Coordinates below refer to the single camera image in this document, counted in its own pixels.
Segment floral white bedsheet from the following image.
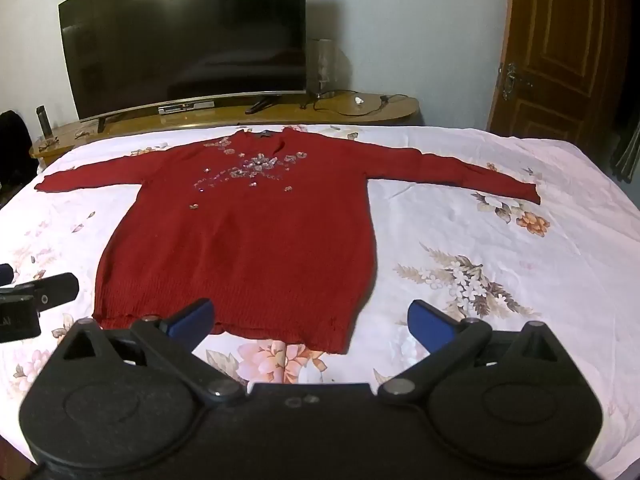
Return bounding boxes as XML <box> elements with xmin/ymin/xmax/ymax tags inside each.
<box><xmin>0</xmin><ymin>122</ymin><xmax>640</xmax><ymax>480</ymax></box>

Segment dark hanging cloth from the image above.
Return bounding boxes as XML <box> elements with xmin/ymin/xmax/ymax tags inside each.
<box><xmin>611</xmin><ymin>122</ymin><xmax>640</xmax><ymax>182</ymax></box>

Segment silver set-top box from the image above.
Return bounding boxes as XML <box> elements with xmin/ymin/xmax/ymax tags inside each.
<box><xmin>157</xmin><ymin>100</ymin><xmax>216</xmax><ymax>115</ymax></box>

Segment black flat television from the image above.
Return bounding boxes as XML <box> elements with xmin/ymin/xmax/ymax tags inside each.
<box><xmin>58</xmin><ymin>0</ymin><xmax>307</xmax><ymax>122</ymax></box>

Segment metal door handle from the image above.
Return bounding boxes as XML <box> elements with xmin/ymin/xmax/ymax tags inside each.
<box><xmin>500</xmin><ymin>62</ymin><xmax>533</xmax><ymax>102</ymax></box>

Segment red embroidered sweater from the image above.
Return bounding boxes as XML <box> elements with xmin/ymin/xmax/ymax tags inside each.
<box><xmin>34</xmin><ymin>127</ymin><xmax>542</xmax><ymax>354</ymax></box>

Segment wooden television stand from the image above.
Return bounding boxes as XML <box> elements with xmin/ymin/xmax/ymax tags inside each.
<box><xmin>29</xmin><ymin>91</ymin><xmax>420</xmax><ymax>168</ymax></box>

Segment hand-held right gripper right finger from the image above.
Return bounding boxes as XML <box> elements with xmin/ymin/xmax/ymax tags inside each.
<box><xmin>377</xmin><ymin>300</ymin><xmax>571</xmax><ymax>404</ymax></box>

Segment brown wooden cabinet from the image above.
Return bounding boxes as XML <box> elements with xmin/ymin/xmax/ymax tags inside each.
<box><xmin>486</xmin><ymin>0</ymin><xmax>632</xmax><ymax>147</ymax></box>

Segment black bag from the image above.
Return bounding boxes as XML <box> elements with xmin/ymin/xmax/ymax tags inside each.
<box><xmin>0</xmin><ymin>110</ymin><xmax>32</xmax><ymax>191</ymax></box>

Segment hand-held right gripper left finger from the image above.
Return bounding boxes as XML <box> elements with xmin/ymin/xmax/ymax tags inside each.
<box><xmin>60</xmin><ymin>298</ymin><xmax>246</xmax><ymax>404</ymax></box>

